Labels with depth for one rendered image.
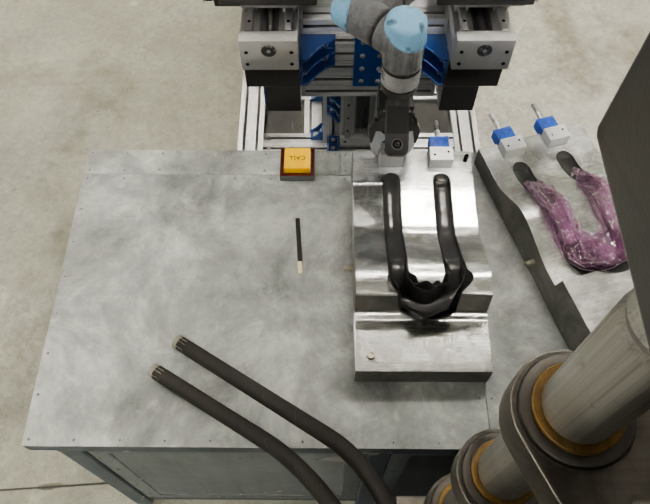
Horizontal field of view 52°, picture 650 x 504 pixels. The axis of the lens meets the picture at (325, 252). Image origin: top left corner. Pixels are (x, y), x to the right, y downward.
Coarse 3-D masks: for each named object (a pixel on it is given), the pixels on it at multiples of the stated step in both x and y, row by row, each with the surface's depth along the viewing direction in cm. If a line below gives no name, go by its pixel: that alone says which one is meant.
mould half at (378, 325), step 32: (352, 160) 147; (416, 160) 146; (352, 192) 145; (416, 192) 142; (352, 224) 144; (416, 224) 139; (352, 256) 143; (384, 256) 130; (416, 256) 130; (480, 256) 130; (384, 288) 126; (480, 288) 126; (384, 320) 130; (416, 320) 130; (448, 320) 130; (480, 320) 130; (384, 352) 127; (416, 352) 127; (448, 352) 127; (480, 352) 127
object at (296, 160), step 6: (288, 150) 154; (294, 150) 154; (300, 150) 154; (306, 150) 154; (288, 156) 153; (294, 156) 153; (300, 156) 153; (306, 156) 153; (288, 162) 152; (294, 162) 152; (300, 162) 152; (306, 162) 152; (288, 168) 152; (294, 168) 152; (300, 168) 152; (306, 168) 152
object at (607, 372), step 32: (608, 320) 40; (640, 320) 36; (576, 352) 46; (608, 352) 40; (640, 352) 37; (576, 384) 45; (608, 384) 42; (640, 384) 39; (576, 416) 47; (608, 416) 45; (480, 480) 73; (512, 480) 65
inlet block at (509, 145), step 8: (496, 120) 155; (496, 128) 155; (504, 128) 153; (496, 136) 152; (504, 136) 152; (512, 136) 152; (520, 136) 150; (504, 144) 149; (512, 144) 149; (520, 144) 149; (504, 152) 150; (512, 152) 149; (520, 152) 150
